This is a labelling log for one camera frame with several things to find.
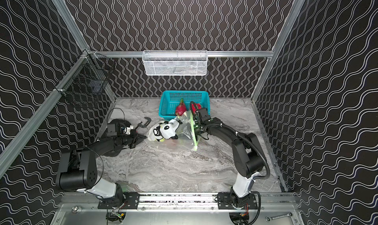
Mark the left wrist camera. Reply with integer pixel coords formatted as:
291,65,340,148
106,123,132,137

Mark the black C-clamp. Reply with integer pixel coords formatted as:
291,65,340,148
135,117,151,130

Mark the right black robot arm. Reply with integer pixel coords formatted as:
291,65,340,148
194,110,271,208

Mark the black wire mesh basket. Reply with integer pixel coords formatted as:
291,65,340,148
58,54,115,109

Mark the black round pad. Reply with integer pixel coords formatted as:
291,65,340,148
109,119,130,127

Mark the silver wrench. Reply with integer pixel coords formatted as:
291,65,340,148
265,212,293,223

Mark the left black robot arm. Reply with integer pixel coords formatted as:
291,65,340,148
56,119,147,209

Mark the clear zip-top bag green seal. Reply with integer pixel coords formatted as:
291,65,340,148
147,111,199,152

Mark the teal plastic basket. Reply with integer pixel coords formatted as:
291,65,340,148
158,90,211,120

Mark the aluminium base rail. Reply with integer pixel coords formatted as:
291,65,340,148
58,192,299,211

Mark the pink dragon fruit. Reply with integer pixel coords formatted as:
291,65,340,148
175,98,187,116
191,102,202,114

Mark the white wire mesh basket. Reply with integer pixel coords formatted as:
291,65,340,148
142,50,208,76

